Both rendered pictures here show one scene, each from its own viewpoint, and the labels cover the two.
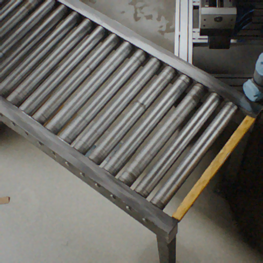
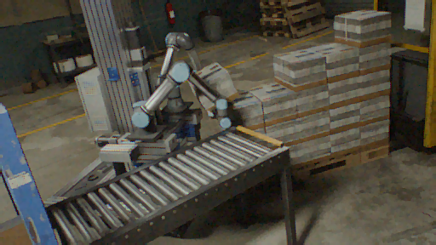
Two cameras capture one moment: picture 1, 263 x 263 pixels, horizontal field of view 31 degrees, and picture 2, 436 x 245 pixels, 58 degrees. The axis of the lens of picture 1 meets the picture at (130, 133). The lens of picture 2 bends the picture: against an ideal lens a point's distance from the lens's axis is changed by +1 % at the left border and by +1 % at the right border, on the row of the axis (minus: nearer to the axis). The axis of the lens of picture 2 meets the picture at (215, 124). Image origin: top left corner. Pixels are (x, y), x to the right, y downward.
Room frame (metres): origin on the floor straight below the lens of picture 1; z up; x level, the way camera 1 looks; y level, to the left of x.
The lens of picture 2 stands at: (0.39, 2.06, 1.88)
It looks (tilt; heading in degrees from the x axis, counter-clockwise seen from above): 22 degrees down; 281
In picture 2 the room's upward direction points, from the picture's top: 9 degrees counter-clockwise
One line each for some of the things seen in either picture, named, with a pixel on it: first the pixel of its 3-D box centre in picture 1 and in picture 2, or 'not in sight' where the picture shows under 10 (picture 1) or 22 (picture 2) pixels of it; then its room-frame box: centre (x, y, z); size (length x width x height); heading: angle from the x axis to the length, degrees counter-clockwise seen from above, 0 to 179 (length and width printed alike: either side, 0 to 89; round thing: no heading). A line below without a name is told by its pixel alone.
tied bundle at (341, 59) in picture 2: not in sight; (330, 62); (-0.03, -1.30, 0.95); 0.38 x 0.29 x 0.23; 115
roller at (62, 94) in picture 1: (77, 78); (180, 176); (1.01, 0.16, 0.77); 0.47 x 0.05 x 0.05; 133
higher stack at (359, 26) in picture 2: not in sight; (361, 88); (-0.30, -1.42, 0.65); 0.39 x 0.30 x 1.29; 114
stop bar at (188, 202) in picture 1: (215, 166); (259, 135); (0.57, -0.24, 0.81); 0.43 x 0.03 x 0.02; 133
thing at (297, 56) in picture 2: not in sight; (298, 56); (0.24, -1.18, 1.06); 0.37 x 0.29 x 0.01; 115
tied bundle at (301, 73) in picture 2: not in sight; (298, 70); (0.25, -1.18, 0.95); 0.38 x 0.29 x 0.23; 115
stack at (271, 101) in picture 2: not in sight; (289, 131); (0.36, -1.13, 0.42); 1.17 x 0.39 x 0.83; 24
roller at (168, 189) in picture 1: (195, 154); (249, 144); (0.63, -0.20, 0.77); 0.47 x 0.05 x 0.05; 133
